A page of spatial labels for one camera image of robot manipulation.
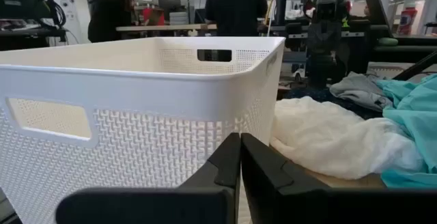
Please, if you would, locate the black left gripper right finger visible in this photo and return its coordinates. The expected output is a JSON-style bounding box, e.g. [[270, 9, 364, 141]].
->
[[240, 132, 437, 224]]

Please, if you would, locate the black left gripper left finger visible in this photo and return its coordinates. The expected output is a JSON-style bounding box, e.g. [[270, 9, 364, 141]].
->
[[55, 132, 242, 224]]

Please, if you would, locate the navy dotted garment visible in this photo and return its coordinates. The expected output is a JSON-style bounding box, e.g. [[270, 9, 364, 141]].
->
[[283, 86, 384, 121]]

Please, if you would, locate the grey garment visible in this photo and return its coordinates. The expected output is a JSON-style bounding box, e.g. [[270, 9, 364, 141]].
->
[[329, 71, 394, 113]]

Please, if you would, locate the white garment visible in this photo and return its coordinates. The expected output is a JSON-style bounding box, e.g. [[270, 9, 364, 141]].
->
[[269, 96, 426, 181]]

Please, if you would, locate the teal garment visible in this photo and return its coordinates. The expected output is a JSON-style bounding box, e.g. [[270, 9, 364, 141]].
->
[[374, 72, 437, 190]]

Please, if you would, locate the white perforated plastic basket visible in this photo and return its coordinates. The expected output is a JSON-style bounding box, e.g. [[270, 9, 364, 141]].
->
[[0, 36, 286, 224]]

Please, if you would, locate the green cushion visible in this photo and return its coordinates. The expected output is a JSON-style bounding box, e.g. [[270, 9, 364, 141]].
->
[[377, 37, 399, 46]]

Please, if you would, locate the red and white canister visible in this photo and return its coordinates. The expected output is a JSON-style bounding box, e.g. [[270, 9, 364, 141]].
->
[[397, 6, 419, 36]]

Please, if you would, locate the black desk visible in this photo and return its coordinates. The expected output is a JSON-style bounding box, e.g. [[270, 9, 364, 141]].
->
[[371, 34, 437, 65]]

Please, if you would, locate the person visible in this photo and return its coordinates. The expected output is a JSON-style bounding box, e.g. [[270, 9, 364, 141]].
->
[[203, 0, 269, 38], [87, 0, 138, 44]]

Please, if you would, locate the wooden workbench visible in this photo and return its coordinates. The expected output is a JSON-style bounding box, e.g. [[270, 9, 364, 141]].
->
[[115, 23, 219, 36]]

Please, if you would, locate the red box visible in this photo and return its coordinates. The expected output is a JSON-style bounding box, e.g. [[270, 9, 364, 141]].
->
[[142, 7, 166, 26]]

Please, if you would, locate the black equipment rack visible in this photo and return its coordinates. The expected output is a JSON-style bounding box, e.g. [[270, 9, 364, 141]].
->
[[0, 0, 68, 51]]

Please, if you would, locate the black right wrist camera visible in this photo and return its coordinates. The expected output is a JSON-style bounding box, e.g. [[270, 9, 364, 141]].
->
[[313, 0, 342, 22]]

